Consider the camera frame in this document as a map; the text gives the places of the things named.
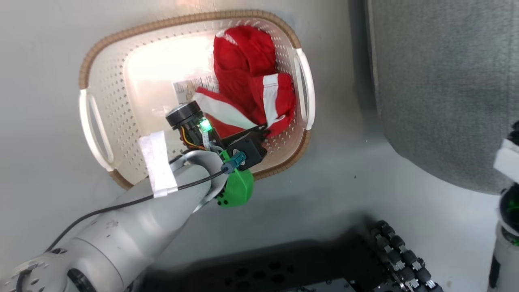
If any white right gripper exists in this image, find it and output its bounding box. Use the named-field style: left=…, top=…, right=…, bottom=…
left=493, top=138, right=519, bottom=184

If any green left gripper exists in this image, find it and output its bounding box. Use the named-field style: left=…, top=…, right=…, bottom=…
left=215, top=150, right=255, bottom=209

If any red and white garment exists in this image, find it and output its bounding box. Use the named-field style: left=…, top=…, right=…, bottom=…
left=191, top=25, right=296, bottom=139

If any grey fabric sofa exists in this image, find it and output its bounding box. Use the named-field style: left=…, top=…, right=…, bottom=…
left=367, top=0, right=519, bottom=195

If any white tape strip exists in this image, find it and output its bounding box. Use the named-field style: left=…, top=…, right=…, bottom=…
left=138, top=130, right=179, bottom=199

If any white paper label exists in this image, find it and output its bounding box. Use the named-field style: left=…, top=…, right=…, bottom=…
left=173, top=75, right=220, bottom=104

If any black omni wheel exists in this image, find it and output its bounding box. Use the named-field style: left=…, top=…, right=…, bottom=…
left=370, top=220, right=445, bottom=292

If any white perforated laundry basket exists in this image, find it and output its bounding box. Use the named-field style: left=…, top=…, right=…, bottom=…
left=78, top=10, right=316, bottom=191

